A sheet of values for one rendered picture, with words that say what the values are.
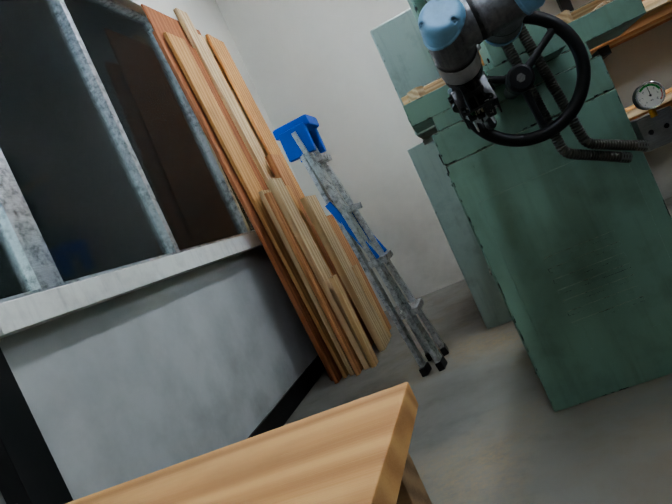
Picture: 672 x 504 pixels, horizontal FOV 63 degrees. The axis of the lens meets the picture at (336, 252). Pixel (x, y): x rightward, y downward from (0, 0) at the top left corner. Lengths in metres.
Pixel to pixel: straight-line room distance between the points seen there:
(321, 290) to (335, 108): 1.72
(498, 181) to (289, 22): 2.99
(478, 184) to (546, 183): 0.17
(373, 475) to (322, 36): 3.91
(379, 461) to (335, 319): 2.36
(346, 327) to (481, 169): 1.44
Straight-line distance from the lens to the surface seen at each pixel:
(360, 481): 0.36
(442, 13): 0.95
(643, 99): 1.49
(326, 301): 2.71
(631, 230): 1.54
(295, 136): 2.26
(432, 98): 1.49
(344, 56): 4.09
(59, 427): 1.62
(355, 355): 2.77
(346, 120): 4.03
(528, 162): 1.49
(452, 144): 1.48
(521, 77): 1.30
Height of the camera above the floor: 0.67
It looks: 2 degrees down
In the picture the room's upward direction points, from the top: 24 degrees counter-clockwise
